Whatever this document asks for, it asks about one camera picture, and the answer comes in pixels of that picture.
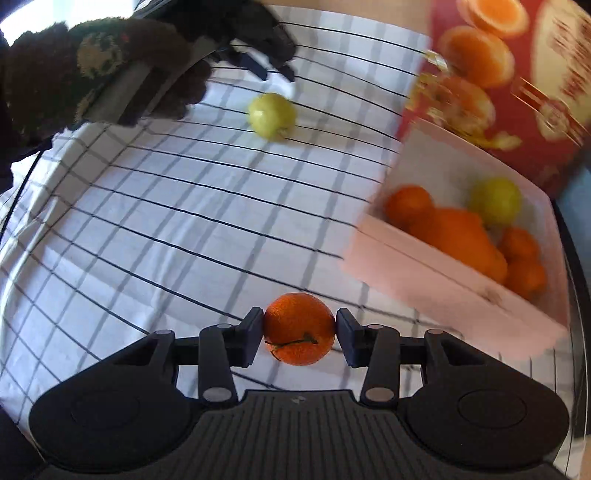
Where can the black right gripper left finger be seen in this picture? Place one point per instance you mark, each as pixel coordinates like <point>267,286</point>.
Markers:
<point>221,347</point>

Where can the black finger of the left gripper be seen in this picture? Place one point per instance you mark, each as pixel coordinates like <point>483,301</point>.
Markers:
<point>245,61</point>

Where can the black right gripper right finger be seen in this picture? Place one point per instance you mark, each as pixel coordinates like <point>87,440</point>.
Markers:
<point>377,348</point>

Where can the green apple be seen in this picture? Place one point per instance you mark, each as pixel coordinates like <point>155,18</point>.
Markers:
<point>497,200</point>
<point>272,116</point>

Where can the tangerine with stem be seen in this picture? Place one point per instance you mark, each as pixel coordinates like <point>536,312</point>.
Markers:
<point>298,329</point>

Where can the large orange fruit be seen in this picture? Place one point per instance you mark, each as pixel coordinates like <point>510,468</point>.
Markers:
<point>458,233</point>

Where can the small tangerine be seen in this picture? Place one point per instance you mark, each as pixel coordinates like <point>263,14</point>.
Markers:
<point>517,244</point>
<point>406,205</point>
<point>496,266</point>
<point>526,278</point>

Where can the white black grid tablecloth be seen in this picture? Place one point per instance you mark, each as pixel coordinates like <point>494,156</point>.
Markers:
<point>127,243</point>

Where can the glass panel computer case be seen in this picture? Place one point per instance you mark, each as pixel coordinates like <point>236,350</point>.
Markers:
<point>572,212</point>

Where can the red quail egg snack bag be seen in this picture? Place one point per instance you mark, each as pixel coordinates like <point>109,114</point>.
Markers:
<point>512,78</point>

